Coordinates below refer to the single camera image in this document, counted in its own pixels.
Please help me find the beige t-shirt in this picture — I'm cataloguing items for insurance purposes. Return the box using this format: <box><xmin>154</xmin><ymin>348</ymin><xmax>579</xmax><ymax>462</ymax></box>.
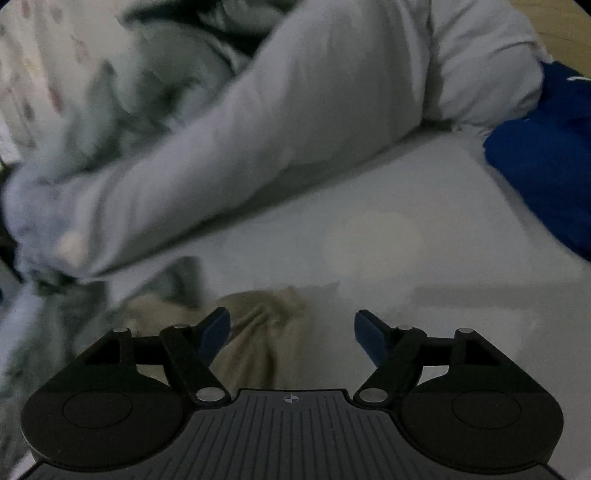
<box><xmin>123</xmin><ymin>287</ymin><xmax>312</xmax><ymax>394</ymax></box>

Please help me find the grey-green garment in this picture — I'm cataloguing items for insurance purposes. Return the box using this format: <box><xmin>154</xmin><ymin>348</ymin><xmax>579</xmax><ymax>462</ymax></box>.
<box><xmin>1</xmin><ymin>257</ymin><xmax>197</xmax><ymax>475</ymax></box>

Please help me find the royal blue garment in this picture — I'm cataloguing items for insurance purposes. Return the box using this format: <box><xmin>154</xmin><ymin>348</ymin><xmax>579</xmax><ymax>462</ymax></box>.
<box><xmin>484</xmin><ymin>61</ymin><xmax>590</xmax><ymax>260</ymax></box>

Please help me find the light blue patterned duvet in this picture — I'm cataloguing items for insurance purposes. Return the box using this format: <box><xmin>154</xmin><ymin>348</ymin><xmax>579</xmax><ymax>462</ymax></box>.
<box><xmin>3</xmin><ymin>1</ymin><xmax>543</xmax><ymax>278</ymax></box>

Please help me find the teal green blanket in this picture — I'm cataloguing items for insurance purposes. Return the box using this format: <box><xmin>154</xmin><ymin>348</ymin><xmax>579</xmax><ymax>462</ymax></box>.
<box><xmin>38</xmin><ymin>1</ymin><xmax>294</xmax><ymax>182</ymax></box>

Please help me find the white patterned curtain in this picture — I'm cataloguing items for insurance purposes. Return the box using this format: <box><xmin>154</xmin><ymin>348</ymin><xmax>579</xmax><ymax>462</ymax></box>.
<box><xmin>1</xmin><ymin>1</ymin><xmax>132</xmax><ymax>156</ymax></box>

